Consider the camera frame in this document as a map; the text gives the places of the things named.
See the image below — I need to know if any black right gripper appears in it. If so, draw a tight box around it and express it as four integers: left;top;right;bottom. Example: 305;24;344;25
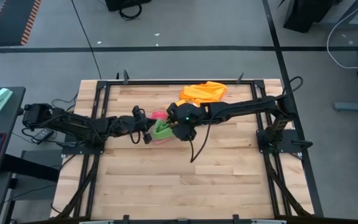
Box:
165;101;205;142

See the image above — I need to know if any pink microfiber towel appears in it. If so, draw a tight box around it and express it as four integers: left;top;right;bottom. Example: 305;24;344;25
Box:
150;111;169;122

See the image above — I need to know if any green microfiber towel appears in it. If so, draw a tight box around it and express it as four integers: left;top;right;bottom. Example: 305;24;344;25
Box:
152;119;177;141

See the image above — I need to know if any clear plastic bin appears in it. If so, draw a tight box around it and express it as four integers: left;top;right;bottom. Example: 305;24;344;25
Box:
138;105;192;146

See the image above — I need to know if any black power adapter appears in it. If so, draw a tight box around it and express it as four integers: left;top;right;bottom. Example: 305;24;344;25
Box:
31;128;55;145

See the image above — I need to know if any black side desk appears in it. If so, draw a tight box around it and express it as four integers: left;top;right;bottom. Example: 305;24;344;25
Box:
0;86;27;178

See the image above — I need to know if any black desk base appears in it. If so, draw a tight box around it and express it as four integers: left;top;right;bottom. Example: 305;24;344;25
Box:
283;0;358;34

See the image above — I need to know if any black floor mat orange edge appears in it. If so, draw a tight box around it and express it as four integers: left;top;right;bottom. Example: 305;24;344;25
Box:
0;0;42;47

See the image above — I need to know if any grey desk foot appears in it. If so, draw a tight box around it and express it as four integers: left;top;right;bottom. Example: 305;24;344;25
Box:
333;101;358;113

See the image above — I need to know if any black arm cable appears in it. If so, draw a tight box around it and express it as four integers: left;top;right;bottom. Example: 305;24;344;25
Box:
130;124;142;145
190;123;213;164
283;75;304;96

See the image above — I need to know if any black metal table frame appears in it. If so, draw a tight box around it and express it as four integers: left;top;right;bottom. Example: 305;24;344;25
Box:
75;70;291;223

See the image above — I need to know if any black cable bundle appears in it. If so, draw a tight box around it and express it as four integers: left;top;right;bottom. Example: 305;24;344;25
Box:
264;152;312;217
54;154;101;218

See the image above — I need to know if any thin black floor cable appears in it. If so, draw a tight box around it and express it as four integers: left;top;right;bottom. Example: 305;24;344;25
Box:
71;0;103;80

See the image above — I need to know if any black equipment with cable loop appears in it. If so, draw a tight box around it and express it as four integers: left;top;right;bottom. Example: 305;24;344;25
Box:
105;0;154;21

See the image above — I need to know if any white floor cable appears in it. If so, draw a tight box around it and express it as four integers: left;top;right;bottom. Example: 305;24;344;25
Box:
326;0;358;70

